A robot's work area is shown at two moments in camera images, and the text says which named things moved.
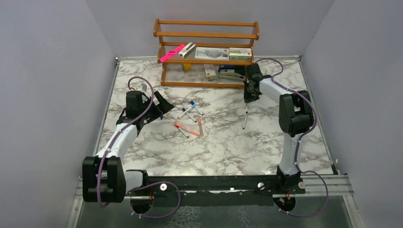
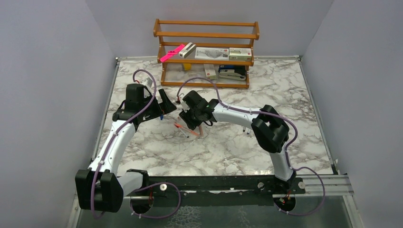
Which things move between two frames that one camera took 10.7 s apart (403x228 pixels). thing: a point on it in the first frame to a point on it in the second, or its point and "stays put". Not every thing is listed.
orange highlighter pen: (179, 126) stays put
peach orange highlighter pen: (200, 127) stays put
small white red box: (210, 71) stays put
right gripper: (247, 98) to (185, 116)
